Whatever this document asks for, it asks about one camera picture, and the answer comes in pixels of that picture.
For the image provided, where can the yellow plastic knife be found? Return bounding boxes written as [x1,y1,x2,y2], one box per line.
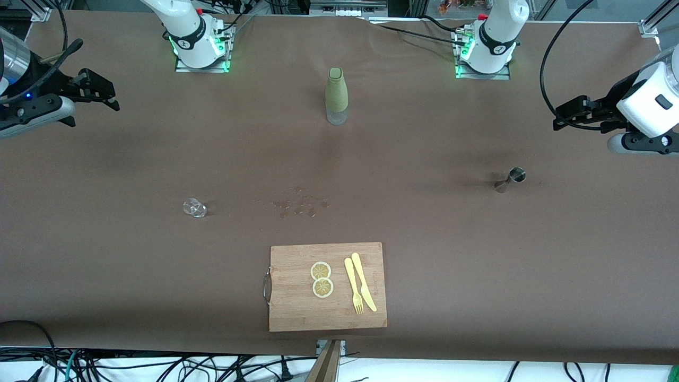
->
[351,253,378,312]

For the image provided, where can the aluminium frame corner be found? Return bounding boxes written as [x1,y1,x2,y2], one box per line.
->
[638,0,679,39]
[21,0,54,23]

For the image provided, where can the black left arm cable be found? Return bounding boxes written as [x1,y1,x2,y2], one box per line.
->
[540,0,597,131]

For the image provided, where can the thick black cable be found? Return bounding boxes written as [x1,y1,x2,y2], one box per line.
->
[0,320,58,382]

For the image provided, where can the black base power cable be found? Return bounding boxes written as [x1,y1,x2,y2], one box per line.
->
[366,16,470,48]

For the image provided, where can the wooden post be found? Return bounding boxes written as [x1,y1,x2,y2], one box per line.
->
[305,340,343,382]

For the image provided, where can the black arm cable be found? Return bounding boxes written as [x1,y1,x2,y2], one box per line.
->
[32,0,84,93]
[540,0,597,131]

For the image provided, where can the wooden cutting board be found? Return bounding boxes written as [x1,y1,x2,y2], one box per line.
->
[263,242,388,333]

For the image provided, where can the steel jigger measuring cup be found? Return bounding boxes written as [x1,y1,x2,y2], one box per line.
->
[494,167,527,194]

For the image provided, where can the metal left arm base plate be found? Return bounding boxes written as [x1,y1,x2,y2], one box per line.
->
[455,58,511,81]

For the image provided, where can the grey metal box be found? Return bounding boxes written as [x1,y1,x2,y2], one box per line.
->
[309,0,389,18]

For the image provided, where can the clear glass cup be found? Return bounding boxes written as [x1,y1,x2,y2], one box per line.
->
[183,198,208,219]

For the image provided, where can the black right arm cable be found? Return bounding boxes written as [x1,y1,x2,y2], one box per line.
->
[32,0,84,93]

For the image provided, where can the spilled liquid drops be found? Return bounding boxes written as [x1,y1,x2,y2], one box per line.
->
[271,186,330,219]

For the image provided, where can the green sleeved glass bottle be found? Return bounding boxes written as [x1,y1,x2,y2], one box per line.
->
[325,67,349,126]

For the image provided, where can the brown table mat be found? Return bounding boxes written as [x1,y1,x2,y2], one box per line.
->
[0,10,679,366]

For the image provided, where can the yellow plastic fork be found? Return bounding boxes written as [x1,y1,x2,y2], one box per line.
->
[344,257,364,315]

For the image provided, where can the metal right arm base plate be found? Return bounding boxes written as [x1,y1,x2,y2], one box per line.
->
[175,53,232,74]

